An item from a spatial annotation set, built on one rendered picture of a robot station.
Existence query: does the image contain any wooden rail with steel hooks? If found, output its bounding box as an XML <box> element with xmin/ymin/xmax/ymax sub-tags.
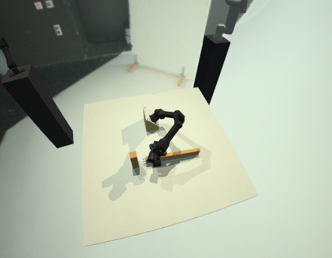
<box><xmin>143</xmin><ymin>148</ymin><xmax>200</xmax><ymax>163</ymax></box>

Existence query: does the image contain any wooden post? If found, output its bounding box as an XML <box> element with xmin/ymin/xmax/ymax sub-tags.
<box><xmin>129</xmin><ymin>151</ymin><xmax>139</xmax><ymax>169</ymax></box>

